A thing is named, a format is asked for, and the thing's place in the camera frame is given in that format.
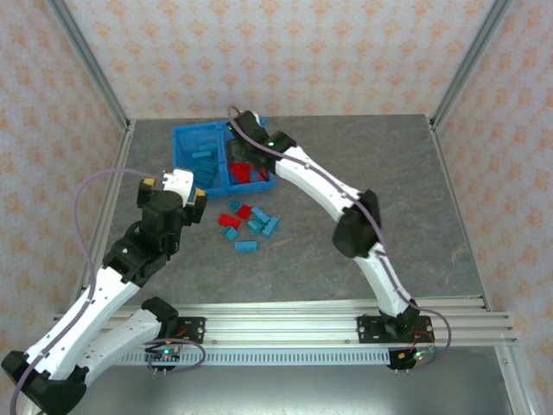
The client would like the grey metal lower shelf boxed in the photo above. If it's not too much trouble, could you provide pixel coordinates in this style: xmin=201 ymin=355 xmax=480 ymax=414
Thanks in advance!
xmin=81 ymin=365 xmax=518 ymax=415

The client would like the slotted grey cable duct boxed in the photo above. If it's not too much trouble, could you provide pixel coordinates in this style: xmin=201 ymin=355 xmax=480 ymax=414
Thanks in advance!
xmin=120 ymin=349 xmax=392 ymax=367

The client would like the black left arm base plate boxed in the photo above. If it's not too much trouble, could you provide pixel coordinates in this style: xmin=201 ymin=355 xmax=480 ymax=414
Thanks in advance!
xmin=175 ymin=316 xmax=207 ymax=346

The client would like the aluminium table side rail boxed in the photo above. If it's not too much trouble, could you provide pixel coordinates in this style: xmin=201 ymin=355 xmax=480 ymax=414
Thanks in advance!
xmin=426 ymin=118 xmax=496 ymax=312
xmin=67 ymin=120 xmax=137 ymax=315

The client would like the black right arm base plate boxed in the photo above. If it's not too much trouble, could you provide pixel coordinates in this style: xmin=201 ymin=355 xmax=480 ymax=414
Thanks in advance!
xmin=356 ymin=314 xmax=435 ymax=346

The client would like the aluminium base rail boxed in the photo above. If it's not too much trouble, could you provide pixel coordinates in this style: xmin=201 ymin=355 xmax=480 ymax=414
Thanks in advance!
xmin=51 ymin=302 xmax=518 ymax=347

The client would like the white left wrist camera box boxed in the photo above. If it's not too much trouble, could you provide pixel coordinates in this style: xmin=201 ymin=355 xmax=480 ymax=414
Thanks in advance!
xmin=162 ymin=169 xmax=195 ymax=207

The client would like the aluminium frame post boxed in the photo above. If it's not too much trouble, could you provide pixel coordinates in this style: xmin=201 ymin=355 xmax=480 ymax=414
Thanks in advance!
xmin=492 ymin=345 xmax=535 ymax=415
xmin=45 ymin=0 xmax=133 ymax=133
xmin=429 ymin=0 xmax=515 ymax=131

